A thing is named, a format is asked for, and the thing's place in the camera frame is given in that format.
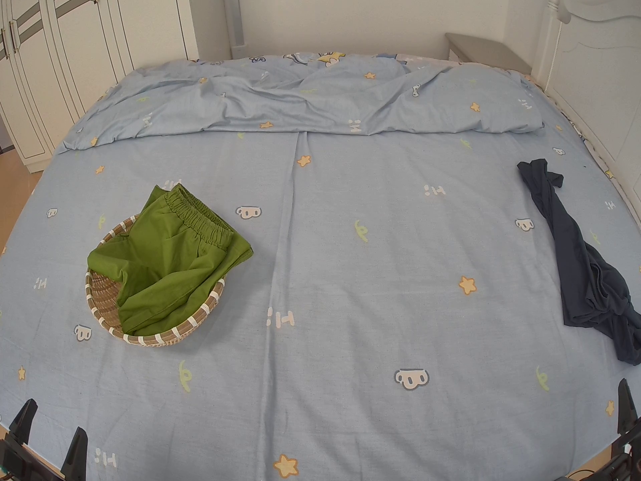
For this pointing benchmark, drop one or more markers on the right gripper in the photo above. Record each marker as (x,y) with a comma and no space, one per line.
(628,456)

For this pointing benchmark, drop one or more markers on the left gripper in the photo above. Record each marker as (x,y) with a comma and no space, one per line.
(15,461)

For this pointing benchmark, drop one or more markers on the green shorts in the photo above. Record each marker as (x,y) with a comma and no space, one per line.
(165,263)

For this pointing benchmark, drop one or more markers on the round woven basket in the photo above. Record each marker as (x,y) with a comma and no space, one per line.
(107,308)

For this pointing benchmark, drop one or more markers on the dark blue garment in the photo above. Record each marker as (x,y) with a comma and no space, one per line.
(576,248)

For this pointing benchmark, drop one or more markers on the bed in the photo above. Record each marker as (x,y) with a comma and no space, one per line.
(320,268)

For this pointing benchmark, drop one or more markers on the grey bedside table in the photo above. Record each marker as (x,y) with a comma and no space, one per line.
(480,50)

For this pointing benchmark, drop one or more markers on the white wardrobe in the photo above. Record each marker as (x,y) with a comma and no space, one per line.
(100,43)

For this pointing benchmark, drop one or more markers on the pale blue quilt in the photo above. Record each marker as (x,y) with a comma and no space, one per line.
(325,98)

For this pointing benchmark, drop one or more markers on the grey upright post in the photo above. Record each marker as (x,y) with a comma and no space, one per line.
(233,8)

